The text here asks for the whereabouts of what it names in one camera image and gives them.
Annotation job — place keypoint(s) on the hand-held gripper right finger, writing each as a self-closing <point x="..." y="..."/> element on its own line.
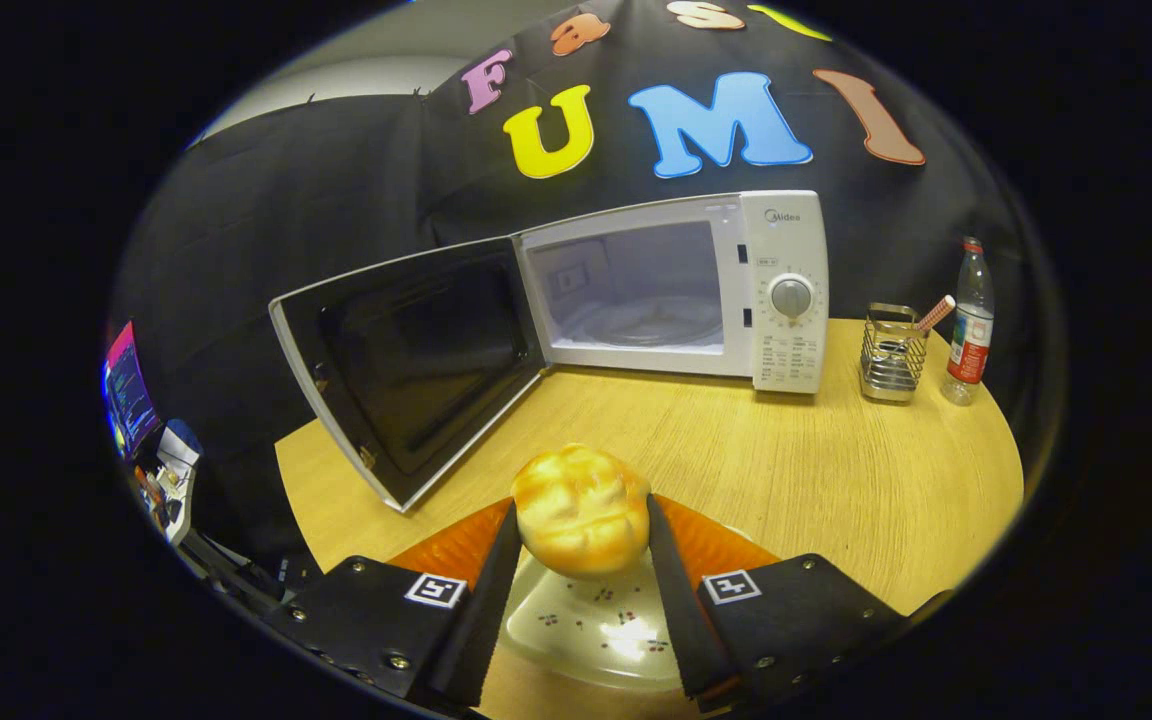
<point x="681" y="610"/>

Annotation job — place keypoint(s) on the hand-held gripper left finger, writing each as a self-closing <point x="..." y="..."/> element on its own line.
<point x="481" y="620"/>

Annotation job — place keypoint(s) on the golden bread roll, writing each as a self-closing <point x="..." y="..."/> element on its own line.
<point x="581" y="510"/>

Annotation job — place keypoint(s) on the white microwave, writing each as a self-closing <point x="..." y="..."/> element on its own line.
<point x="786" y="240"/>

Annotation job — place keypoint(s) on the white plate with cherry print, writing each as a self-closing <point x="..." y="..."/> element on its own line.
<point x="596" y="625"/>

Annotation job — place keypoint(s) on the red checked straw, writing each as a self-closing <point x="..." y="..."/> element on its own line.
<point x="936" y="313"/>

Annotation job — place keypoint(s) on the clear bottle with red label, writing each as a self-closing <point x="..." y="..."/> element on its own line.
<point x="970" y="340"/>

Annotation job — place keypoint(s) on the computer monitor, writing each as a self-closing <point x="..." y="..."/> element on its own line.
<point x="131" y="390"/>

